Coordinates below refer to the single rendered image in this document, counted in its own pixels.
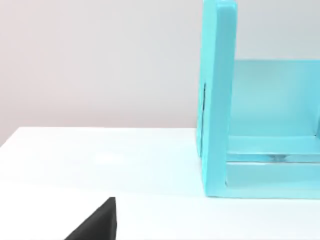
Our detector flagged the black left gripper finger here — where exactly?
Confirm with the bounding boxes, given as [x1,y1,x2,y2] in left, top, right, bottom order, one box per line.
[63,196,118,240]

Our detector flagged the light blue rack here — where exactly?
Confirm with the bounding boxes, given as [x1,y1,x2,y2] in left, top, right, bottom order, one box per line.
[196,0,320,201]

